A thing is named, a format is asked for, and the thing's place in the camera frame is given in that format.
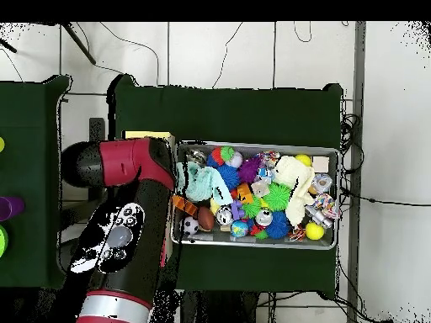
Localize cream yellow cloth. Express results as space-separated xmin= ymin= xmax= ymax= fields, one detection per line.
xmin=272 ymin=155 xmax=316 ymax=228

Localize purple plastic cup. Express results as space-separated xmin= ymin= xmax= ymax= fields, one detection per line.
xmin=5 ymin=196 xmax=26 ymax=218
xmin=0 ymin=197 xmax=13 ymax=222

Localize blue spiky rubber ball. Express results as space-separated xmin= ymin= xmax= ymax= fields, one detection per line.
xmin=264 ymin=210 xmax=291 ymax=241

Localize dark green tablecloth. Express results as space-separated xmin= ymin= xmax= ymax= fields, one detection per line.
xmin=106 ymin=74 xmax=344 ymax=300
xmin=0 ymin=74 xmax=78 ymax=290

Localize long orange toy block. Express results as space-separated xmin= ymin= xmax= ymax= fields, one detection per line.
xmin=171 ymin=194 xmax=200 ymax=217

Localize black cable bundle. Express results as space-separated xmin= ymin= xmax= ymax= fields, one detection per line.
xmin=339 ymin=114 xmax=364 ymax=176

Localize wooden box with three holes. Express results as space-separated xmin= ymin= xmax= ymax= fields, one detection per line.
xmin=120 ymin=130 xmax=177 ymax=268

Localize mint green cloth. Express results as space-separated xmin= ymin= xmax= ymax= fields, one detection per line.
xmin=176 ymin=161 xmax=235 ymax=207

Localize brown toy football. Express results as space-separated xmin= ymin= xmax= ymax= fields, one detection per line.
xmin=196 ymin=205 xmax=216 ymax=232

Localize blue globe ball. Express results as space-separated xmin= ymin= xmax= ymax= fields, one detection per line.
xmin=231 ymin=220 xmax=249 ymax=239

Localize silver mesh bin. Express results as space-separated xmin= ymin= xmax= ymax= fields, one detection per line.
xmin=172 ymin=140 xmax=341 ymax=251

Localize black tripod leg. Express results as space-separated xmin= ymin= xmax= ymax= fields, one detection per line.
xmin=61 ymin=22 xmax=97 ymax=66
xmin=0 ymin=38 xmax=18 ymax=54

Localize thin black floor cable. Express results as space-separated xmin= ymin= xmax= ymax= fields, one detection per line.
xmin=339 ymin=188 xmax=431 ymax=207

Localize purple spiky rubber ball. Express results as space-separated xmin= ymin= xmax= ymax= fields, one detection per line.
xmin=237 ymin=156 xmax=263 ymax=184

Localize grey floor cable cover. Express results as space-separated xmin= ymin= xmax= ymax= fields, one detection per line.
xmin=346 ymin=21 xmax=367 ymax=323

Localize black and white soccer ball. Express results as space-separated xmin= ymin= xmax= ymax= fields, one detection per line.
xmin=181 ymin=215 xmax=200 ymax=236

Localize lime green plastic cup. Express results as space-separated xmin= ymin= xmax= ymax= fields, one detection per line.
xmin=0 ymin=224 xmax=9 ymax=258

